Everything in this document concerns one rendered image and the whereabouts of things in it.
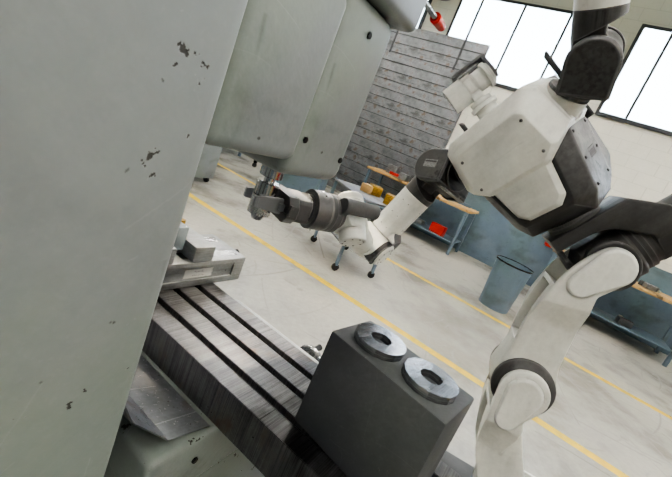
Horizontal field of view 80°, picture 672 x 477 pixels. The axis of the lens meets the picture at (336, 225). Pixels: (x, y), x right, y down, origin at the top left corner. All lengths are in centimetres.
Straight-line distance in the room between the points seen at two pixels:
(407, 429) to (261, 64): 53
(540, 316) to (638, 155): 726
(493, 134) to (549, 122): 11
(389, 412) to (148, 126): 50
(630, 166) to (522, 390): 729
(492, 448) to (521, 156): 72
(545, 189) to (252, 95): 66
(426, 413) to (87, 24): 56
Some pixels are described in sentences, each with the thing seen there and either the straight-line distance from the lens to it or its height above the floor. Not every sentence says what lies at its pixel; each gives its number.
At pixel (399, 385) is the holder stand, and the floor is 111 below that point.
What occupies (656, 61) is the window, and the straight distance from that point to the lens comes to 847.
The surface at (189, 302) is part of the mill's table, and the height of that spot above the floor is 92.
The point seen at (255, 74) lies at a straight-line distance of 54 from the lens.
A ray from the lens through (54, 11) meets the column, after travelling 30.
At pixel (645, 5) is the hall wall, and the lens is 887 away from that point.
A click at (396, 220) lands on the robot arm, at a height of 124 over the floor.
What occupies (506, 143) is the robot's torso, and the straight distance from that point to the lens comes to 95.
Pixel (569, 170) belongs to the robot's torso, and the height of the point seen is 151.
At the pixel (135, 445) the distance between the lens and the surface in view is 79.
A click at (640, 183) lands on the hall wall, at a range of 820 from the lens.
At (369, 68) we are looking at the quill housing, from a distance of 78.
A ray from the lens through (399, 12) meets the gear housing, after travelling 79.
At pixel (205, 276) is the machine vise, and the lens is 108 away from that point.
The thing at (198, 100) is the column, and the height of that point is 140.
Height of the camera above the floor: 143
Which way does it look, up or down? 13 degrees down
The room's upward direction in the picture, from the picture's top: 22 degrees clockwise
